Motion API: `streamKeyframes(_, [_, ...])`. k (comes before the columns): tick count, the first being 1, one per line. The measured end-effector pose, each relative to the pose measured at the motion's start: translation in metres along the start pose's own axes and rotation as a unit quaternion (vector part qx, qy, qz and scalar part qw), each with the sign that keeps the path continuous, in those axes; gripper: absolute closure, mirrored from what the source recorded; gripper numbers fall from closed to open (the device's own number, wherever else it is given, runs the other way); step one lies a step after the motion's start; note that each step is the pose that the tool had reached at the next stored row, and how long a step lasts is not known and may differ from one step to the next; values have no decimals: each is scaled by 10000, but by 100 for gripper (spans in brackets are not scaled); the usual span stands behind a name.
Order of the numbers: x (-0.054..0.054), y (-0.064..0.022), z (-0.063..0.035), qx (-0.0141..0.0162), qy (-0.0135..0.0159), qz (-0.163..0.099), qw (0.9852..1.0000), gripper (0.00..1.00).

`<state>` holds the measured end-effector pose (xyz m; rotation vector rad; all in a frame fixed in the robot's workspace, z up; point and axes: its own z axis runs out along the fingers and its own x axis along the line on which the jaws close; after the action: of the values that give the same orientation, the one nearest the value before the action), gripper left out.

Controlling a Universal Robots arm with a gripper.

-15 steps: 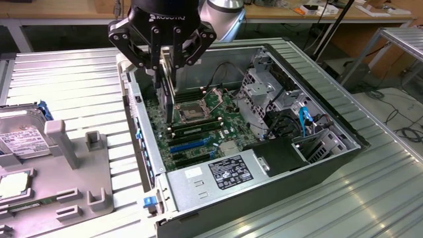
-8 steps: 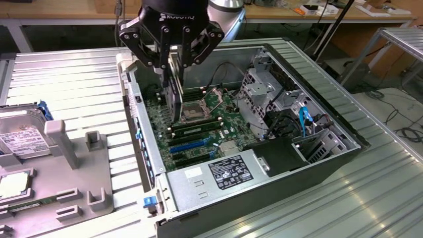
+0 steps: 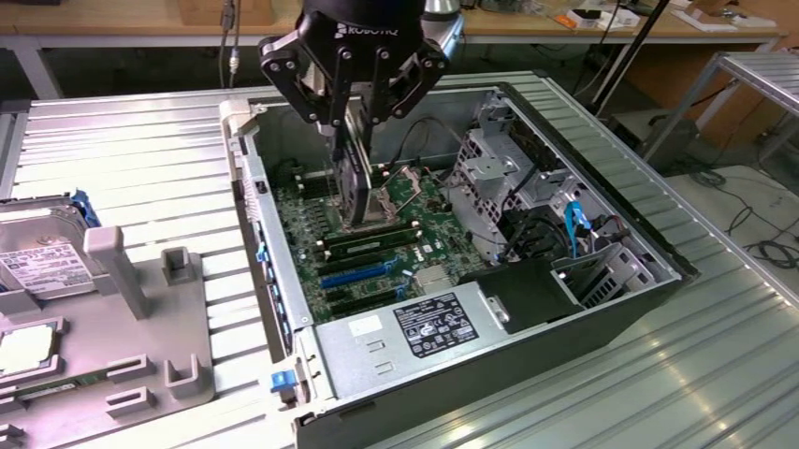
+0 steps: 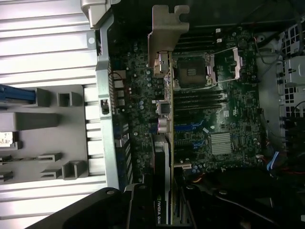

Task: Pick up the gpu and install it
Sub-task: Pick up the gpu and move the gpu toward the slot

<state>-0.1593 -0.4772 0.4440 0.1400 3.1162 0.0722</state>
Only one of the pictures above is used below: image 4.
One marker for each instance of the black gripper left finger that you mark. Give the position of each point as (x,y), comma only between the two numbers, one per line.
(95,210)

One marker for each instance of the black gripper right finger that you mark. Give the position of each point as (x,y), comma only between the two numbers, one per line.
(188,210)

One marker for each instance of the silver chipset heatsink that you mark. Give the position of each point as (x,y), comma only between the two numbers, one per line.
(221,143)

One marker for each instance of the blue expansion slot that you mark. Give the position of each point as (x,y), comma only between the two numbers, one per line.
(188,126)

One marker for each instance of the open black PC case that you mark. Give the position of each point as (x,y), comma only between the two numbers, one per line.
(104,119)

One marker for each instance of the grey parts rack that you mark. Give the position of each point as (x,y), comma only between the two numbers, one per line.
(47,124)

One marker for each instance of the green motherboard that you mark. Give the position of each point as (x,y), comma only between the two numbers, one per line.
(214,114)

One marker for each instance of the silver CPU chip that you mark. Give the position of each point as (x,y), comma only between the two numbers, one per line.
(4,139)

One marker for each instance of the CPU socket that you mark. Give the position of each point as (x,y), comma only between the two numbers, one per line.
(190,71)

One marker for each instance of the blue disk carrier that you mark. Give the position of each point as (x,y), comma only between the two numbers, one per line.
(16,95)

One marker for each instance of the metal socket cover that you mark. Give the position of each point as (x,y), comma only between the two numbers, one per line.
(236,64)

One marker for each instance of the perforated metal disk bay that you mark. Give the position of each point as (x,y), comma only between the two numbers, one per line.
(293,69)

